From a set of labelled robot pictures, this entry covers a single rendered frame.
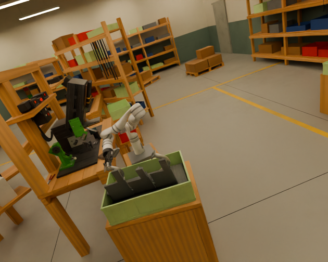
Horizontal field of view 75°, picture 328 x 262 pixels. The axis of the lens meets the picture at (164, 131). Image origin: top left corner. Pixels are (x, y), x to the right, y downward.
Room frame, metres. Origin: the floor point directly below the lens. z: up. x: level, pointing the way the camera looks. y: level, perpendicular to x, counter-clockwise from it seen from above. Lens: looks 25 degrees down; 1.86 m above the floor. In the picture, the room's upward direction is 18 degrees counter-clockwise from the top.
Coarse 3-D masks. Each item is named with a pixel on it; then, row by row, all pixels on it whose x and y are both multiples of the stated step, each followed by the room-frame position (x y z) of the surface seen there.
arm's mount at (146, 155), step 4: (148, 144) 1.95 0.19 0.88; (144, 148) 1.89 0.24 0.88; (148, 148) 1.87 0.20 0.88; (152, 148) 1.84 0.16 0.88; (132, 152) 1.89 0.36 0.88; (144, 152) 1.81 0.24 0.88; (148, 152) 1.79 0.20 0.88; (152, 152) 1.76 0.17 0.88; (132, 156) 1.81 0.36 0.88; (136, 156) 1.78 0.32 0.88; (140, 156) 1.76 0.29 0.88; (144, 156) 1.74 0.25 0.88; (148, 156) 1.71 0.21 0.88; (132, 160) 1.74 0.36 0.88; (136, 160) 1.72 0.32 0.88; (140, 160) 1.70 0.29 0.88; (144, 160) 1.70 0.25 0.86; (132, 164) 1.68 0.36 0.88
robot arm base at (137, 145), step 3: (135, 138) 1.81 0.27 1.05; (138, 138) 1.84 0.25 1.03; (132, 141) 1.81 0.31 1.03; (135, 141) 1.81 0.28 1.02; (138, 141) 1.82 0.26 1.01; (132, 144) 1.82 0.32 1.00; (135, 144) 1.81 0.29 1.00; (138, 144) 1.82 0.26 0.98; (141, 144) 1.84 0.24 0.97; (132, 147) 1.83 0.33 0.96; (135, 147) 1.81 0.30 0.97; (138, 147) 1.81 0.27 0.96; (141, 147) 1.83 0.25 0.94; (135, 150) 1.81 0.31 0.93; (138, 150) 1.81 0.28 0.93; (141, 150) 1.82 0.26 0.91; (144, 150) 1.84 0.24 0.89; (135, 153) 1.82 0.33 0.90; (138, 153) 1.81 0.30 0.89; (141, 153) 1.81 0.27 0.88
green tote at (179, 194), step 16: (176, 160) 1.51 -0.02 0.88; (112, 176) 1.53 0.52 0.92; (128, 176) 1.53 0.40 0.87; (160, 192) 1.11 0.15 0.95; (176, 192) 1.11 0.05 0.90; (192, 192) 1.11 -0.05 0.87; (112, 208) 1.13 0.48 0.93; (128, 208) 1.12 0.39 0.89; (144, 208) 1.12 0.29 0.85; (160, 208) 1.11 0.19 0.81; (112, 224) 1.13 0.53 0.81
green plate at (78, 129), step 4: (72, 120) 2.36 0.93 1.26; (76, 120) 2.36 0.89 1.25; (72, 124) 2.35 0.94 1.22; (76, 124) 2.35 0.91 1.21; (80, 124) 2.34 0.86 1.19; (72, 128) 2.33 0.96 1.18; (76, 128) 2.33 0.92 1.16; (80, 128) 2.33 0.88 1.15; (76, 132) 2.32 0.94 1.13; (80, 132) 2.32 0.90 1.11; (76, 136) 2.31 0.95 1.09
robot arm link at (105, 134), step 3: (111, 126) 1.54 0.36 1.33; (105, 129) 1.55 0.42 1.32; (108, 129) 1.53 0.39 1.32; (111, 129) 1.52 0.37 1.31; (102, 132) 1.54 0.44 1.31; (105, 132) 1.52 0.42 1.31; (108, 132) 1.51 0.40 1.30; (111, 132) 1.51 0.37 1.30; (114, 132) 1.51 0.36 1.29; (117, 132) 1.52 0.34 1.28; (102, 135) 1.51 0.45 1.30; (105, 135) 1.51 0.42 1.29; (108, 135) 1.52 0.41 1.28; (102, 138) 1.53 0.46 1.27; (105, 138) 1.51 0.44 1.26; (108, 138) 1.52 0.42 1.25
